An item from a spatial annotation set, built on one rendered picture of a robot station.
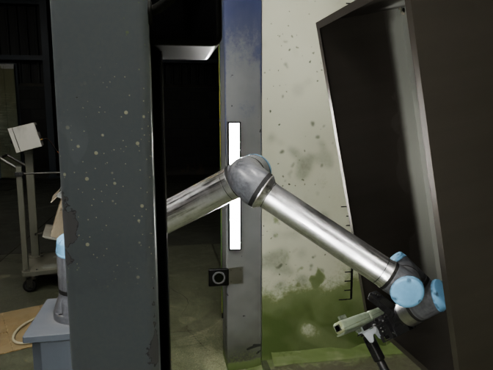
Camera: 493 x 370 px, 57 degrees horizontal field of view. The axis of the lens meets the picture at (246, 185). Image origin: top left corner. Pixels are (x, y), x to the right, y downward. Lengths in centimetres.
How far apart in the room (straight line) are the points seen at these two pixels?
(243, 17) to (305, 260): 124
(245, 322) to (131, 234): 219
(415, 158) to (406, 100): 24
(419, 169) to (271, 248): 83
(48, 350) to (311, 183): 140
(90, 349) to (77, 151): 11
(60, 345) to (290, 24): 167
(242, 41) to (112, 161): 201
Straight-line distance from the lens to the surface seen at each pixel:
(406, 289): 136
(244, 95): 223
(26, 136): 392
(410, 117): 195
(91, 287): 28
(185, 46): 29
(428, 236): 206
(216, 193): 150
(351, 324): 170
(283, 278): 240
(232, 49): 224
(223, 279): 232
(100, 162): 26
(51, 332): 158
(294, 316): 249
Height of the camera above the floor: 128
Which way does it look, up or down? 8 degrees down
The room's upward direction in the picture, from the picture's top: straight up
